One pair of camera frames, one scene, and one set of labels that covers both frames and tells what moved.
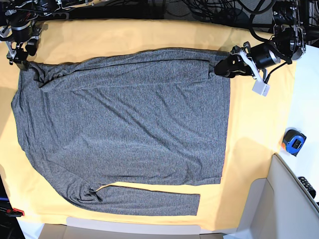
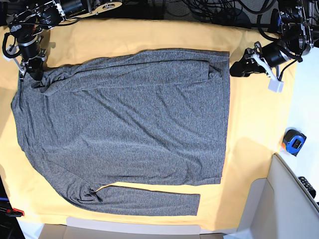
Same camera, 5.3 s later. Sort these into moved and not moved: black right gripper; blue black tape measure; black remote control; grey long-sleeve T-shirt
Moved: black right gripper
Not moved: blue black tape measure; black remote control; grey long-sleeve T-shirt
